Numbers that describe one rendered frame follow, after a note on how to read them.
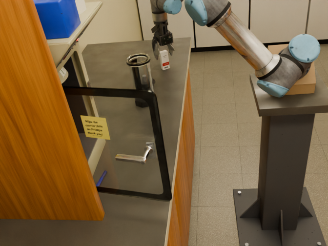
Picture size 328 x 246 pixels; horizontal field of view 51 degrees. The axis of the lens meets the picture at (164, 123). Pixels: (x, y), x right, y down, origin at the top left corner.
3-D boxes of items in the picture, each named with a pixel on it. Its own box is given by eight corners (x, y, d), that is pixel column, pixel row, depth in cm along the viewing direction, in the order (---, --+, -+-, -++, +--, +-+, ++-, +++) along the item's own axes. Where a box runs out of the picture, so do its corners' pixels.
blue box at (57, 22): (31, 40, 87) (19, 5, 82) (47, 26, 95) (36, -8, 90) (69, 38, 86) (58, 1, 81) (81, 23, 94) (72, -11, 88)
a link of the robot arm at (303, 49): (318, 54, 143) (330, 43, 129) (297, 79, 142) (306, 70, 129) (295, 37, 145) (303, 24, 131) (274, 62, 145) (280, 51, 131)
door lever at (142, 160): (122, 150, 99) (120, 143, 98) (153, 153, 96) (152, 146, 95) (115, 163, 95) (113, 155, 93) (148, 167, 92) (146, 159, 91)
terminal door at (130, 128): (85, 188, 116) (48, 85, 93) (173, 200, 107) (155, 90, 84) (84, 190, 116) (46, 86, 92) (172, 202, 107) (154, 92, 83)
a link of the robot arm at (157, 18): (149, 11, 173) (164, 7, 175) (150, 20, 175) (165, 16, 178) (155, 15, 167) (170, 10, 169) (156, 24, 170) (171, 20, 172)
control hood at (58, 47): (37, 81, 91) (24, 46, 85) (76, 33, 117) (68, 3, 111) (79, 79, 89) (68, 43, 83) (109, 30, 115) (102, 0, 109)
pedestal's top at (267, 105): (314, 75, 173) (316, 69, 171) (336, 112, 148) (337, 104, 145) (249, 80, 177) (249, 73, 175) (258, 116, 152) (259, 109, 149)
